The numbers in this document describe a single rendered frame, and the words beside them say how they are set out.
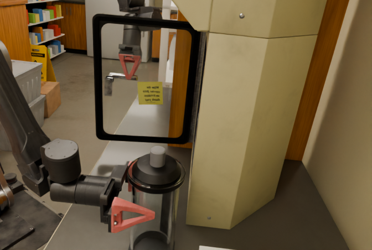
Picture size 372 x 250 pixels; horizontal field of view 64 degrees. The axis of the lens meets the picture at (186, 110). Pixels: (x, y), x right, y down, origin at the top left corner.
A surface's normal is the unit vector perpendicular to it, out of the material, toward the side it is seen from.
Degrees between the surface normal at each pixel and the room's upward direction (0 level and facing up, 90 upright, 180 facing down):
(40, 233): 0
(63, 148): 7
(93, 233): 0
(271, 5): 90
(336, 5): 90
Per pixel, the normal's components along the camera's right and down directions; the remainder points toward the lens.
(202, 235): 0.09, -0.91
